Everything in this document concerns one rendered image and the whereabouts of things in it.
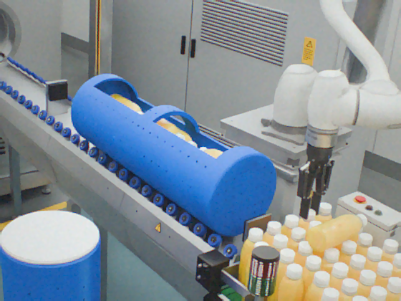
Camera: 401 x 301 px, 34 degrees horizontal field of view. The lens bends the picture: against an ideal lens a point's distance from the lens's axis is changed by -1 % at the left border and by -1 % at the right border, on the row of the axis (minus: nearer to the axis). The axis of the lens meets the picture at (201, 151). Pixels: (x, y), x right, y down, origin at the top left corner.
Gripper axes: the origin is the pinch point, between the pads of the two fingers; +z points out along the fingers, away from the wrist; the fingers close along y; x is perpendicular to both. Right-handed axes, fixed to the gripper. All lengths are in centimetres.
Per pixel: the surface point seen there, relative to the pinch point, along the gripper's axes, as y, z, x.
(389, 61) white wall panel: -249, 27, -150
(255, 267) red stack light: 48, -11, 27
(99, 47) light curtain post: -21, -5, -160
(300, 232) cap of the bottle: 11.2, 2.0, 7.1
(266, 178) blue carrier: 0.7, -1.0, -18.7
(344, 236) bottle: 7.3, -1.6, 19.1
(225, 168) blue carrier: 17.6, -8.2, -19.4
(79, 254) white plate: 64, 9, -24
